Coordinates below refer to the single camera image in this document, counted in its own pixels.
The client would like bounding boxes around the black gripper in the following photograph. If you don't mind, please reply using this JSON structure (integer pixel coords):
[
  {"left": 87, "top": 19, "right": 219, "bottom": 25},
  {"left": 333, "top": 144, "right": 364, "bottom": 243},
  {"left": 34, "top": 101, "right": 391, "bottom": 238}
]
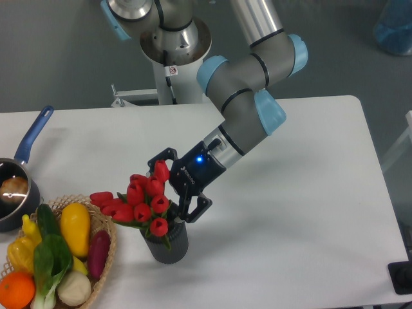
[{"left": 147, "top": 140, "right": 226, "bottom": 223}]

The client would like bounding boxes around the red tulip bouquet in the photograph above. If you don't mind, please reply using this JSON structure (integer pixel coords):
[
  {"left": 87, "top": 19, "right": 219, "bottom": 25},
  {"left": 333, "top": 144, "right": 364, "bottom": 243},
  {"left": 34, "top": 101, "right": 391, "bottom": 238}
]
[{"left": 89, "top": 160, "right": 172, "bottom": 237}]

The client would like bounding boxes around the dark grey ribbed vase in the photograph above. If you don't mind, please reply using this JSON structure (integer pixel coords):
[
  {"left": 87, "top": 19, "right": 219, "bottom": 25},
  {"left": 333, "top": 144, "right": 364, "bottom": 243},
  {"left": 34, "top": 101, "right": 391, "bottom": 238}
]
[{"left": 140, "top": 202, "right": 189, "bottom": 265}]

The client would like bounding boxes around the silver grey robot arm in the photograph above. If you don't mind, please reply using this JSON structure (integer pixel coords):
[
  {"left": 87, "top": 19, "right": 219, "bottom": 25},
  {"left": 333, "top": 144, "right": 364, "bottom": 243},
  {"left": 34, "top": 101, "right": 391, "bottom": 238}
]
[{"left": 100, "top": 1, "right": 308, "bottom": 223}]

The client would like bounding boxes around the woven wicker basket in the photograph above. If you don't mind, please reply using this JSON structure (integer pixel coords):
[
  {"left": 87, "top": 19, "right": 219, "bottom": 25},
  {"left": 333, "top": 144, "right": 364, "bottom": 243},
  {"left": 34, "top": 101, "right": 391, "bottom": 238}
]
[{"left": 0, "top": 194, "right": 117, "bottom": 309}]

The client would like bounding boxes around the purple eggplant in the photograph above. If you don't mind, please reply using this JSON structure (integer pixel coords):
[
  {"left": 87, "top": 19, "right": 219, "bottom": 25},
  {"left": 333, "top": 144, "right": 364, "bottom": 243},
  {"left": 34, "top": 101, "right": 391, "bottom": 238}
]
[{"left": 87, "top": 230, "right": 111, "bottom": 279}]

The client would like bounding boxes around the yellow squash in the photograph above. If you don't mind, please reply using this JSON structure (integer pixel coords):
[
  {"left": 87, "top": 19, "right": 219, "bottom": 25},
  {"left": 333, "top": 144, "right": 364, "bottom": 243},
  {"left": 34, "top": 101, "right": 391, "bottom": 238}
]
[{"left": 61, "top": 203, "right": 91, "bottom": 259}]

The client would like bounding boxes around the small yellow fruit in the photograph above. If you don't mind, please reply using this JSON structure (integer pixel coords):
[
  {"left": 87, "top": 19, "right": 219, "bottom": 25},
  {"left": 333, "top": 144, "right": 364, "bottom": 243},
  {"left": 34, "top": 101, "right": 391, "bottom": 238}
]
[{"left": 72, "top": 256, "right": 88, "bottom": 276}]

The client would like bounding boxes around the green bok choy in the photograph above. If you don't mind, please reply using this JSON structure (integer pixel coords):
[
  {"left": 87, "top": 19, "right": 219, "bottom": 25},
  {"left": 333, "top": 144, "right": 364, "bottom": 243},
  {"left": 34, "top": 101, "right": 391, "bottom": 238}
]
[{"left": 30, "top": 234, "right": 75, "bottom": 309}]

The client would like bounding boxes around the beige round mushroom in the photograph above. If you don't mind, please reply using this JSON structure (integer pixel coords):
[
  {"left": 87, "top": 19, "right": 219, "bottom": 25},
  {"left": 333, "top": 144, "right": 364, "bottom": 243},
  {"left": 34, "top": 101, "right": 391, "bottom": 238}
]
[{"left": 57, "top": 270, "right": 91, "bottom": 306}]

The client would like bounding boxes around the brown bread bun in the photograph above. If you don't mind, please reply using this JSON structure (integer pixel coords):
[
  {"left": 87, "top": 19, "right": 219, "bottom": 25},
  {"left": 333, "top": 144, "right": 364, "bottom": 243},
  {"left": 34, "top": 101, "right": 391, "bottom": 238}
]
[{"left": 1, "top": 176, "right": 28, "bottom": 204}]

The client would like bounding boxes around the yellow bell pepper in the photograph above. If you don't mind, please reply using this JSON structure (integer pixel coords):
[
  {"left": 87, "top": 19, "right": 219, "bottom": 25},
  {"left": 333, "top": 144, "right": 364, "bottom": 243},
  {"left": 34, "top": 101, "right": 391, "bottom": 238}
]
[{"left": 7, "top": 236, "right": 34, "bottom": 274}]

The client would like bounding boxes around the orange fruit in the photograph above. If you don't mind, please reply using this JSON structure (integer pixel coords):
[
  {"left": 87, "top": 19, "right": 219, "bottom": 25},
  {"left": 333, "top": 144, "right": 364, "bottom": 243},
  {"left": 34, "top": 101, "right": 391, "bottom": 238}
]
[{"left": 1, "top": 272, "right": 35, "bottom": 308}]

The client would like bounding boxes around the black device at edge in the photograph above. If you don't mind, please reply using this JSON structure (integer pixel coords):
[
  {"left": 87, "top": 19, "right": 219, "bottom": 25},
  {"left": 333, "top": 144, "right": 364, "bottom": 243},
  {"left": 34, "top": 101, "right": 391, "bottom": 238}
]
[{"left": 388, "top": 261, "right": 411, "bottom": 295}]

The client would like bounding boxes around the blue translucent container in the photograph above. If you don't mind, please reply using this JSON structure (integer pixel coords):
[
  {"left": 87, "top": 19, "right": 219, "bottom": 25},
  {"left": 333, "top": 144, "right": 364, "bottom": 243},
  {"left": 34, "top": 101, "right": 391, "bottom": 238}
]
[{"left": 373, "top": 0, "right": 411, "bottom": 56}]

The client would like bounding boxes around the black cable on pedestal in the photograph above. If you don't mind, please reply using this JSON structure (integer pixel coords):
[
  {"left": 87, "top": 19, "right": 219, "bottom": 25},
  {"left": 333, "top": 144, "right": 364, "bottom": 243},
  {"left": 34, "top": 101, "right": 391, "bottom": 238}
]
[{"left": 162, "top": 50, "right": 178, "bottom": 106}]

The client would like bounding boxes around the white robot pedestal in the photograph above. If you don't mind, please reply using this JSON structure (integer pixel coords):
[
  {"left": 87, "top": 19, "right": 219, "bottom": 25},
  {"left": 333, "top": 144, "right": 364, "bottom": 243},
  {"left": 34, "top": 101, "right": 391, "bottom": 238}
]
[{"left": 113, "top": 17, "right": 212, "bottom": 107}]

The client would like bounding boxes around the blue handled saucepan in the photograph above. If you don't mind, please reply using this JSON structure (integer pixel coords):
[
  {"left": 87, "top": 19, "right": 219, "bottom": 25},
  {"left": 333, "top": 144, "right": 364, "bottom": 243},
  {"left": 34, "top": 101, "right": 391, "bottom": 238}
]
[{"left": 1, "top": 106, "right": 54, "bottom": 232}]

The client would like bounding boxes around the white frame at right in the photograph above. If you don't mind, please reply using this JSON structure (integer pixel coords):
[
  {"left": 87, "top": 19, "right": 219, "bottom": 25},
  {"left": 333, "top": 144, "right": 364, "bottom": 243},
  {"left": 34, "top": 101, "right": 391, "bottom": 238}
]
[{"left": 380, "top": 110, "right": 411, "bottom": 173}]

